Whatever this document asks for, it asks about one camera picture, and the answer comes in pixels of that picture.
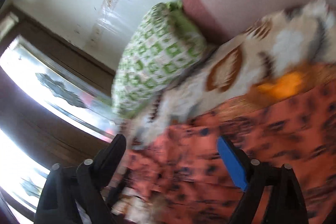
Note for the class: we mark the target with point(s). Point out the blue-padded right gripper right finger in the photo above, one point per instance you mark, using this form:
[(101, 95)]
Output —
[(285, 204)]

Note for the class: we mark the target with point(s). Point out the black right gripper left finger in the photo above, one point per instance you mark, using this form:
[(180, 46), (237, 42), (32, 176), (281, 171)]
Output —
[(66, 189)]

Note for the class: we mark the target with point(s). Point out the orange black floral garment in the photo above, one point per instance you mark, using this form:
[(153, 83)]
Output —
[(200, 178)]

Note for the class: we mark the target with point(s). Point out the stained glass window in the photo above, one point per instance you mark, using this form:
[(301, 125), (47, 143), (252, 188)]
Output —
[(50, 114)]

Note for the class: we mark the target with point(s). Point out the leaf-patterned beige blanket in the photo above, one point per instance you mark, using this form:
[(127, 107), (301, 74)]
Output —
[(273, 44)]

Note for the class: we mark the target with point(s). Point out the green white checkered pillow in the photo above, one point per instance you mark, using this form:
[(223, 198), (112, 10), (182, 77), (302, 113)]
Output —
[(165, 44)]

